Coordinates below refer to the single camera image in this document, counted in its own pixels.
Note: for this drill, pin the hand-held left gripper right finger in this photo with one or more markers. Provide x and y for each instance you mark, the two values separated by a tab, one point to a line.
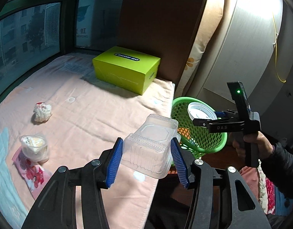
178	162

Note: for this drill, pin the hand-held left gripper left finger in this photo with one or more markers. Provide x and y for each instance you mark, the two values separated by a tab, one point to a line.
114	162

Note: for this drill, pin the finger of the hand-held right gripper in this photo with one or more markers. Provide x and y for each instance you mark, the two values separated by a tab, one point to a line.
219	114
200	122

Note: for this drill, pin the round clear plastic container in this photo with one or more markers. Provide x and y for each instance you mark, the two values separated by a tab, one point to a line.
200	111

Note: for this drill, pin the green plastic mesh basket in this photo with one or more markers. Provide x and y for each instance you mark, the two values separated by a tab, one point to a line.
208	140

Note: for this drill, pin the clear hinged clamshell container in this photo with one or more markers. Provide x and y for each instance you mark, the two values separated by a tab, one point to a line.
148	148

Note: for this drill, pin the person's right forearm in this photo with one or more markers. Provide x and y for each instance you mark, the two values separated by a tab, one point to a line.
282	164

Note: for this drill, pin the person's right hand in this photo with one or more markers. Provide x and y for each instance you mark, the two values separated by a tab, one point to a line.
263	145

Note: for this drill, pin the beige floral cushion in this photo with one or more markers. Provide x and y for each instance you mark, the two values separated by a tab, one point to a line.
208	40

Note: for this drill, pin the pink snack wrapper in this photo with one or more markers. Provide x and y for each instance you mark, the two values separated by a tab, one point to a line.
33	174

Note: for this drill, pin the clear jelly cup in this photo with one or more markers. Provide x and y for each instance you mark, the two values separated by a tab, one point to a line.
33	148

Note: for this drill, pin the crumpled white paper ball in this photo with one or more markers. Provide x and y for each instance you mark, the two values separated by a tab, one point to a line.
42	112

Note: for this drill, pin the floral printed cloth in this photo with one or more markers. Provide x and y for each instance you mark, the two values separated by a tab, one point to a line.
271	190

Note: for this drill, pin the lime green cardboard box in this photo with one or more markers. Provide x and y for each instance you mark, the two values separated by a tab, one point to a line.
127	59

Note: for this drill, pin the brown wooden board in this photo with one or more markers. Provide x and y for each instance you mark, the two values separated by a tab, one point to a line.
165	28

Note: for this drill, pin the white printed carton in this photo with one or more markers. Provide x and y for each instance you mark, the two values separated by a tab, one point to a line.
98	21

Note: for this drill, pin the white outdoor air conditioner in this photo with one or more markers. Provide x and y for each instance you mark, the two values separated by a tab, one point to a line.
52	23

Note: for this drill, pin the green window frame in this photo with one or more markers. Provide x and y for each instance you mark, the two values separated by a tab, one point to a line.
67	28

